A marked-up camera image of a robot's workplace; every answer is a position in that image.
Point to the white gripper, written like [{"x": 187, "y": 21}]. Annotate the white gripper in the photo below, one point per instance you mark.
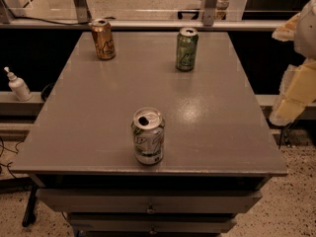
[{"x": 308, "y": 34}]

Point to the orange soda can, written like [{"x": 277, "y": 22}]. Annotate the orange soda can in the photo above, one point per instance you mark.
[{"x": 103, "y": 39}]

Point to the green soda can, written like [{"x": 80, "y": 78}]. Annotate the green soda can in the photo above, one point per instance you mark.
[{"x": 187, "y": 45}]

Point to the white green 7up can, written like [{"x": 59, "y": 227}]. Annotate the white green 7up can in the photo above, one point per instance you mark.
[{"x": 148, "y": 128}]

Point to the upper grey drawer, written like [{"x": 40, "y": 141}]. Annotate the upper grey drawer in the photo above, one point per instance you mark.
[{"x": 125, "y": 201}]

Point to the grey drawer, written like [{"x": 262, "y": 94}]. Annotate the grey drawer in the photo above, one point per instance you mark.
[
  {"x": 151, "y": 223},
  {"x": 125, "y": 201}
]

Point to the lower grey drawer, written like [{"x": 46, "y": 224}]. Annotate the lower grey drawer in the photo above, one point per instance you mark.
[{"x": 151, "y": 223}]

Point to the white pump bottle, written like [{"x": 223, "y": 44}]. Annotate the white pump bottle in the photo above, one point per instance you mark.
[{"x": 18, "y": 86}]

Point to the black table leg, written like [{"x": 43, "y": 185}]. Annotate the black table leg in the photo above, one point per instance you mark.
[{"x": 29, "y": 216}]

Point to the right metal bracket post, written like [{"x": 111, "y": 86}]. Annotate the right metal bracket post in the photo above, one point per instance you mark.
[{"x": 209, "y": 7}]

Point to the metal bracket post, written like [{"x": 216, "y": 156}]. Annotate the metal bracket post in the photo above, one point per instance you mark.
[
  {"x": 82, "y": 11},
  {"x": 209, "y": 7}
]

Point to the left metal bracket post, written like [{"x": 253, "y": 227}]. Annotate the left metal bracket post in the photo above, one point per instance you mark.
[{"x": 82, "y": 11}]

